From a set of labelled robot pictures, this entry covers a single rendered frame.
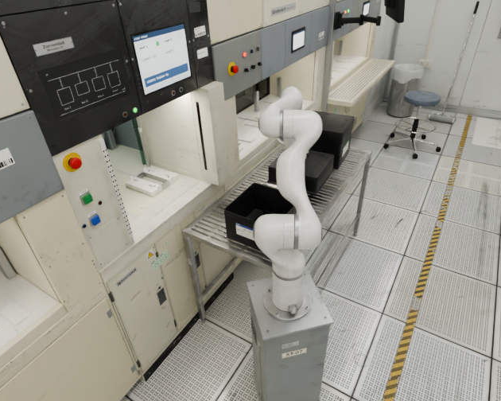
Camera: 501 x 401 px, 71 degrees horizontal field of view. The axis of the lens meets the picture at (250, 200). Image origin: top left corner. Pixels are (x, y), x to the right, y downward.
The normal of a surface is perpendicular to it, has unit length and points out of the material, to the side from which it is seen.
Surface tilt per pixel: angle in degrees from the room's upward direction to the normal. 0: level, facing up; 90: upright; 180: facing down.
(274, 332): 0
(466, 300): 0
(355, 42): 90
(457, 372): 0
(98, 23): 90
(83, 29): 90
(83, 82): 90
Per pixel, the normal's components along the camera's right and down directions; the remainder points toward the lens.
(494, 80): -0.52, 0.51
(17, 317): -0.04, -0.82
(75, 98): 0.85, 0.27
